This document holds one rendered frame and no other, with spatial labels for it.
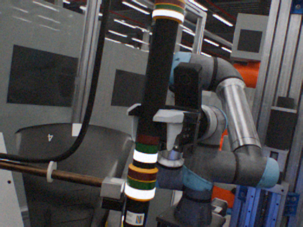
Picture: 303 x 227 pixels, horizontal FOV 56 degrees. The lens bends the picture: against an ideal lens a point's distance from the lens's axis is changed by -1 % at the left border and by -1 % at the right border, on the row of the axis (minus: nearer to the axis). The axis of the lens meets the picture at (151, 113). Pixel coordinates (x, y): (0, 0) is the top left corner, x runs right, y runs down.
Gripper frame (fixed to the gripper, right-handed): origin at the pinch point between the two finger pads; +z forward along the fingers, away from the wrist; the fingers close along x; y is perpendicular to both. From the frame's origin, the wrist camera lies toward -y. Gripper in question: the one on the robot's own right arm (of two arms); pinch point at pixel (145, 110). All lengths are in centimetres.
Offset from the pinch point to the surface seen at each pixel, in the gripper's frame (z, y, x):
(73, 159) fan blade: -4.1, 11.6, 15.4
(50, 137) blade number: -4.0, 8.8, 21.7
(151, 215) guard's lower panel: -120, 72, 51
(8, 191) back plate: -5.7, 23.8, 33.8
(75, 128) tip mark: -8.0, 6.8, 19.4
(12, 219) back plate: -4.6, 28.4, 30.1
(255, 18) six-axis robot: -383, -126, 61
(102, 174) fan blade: -5.7, 13.0, 9.7
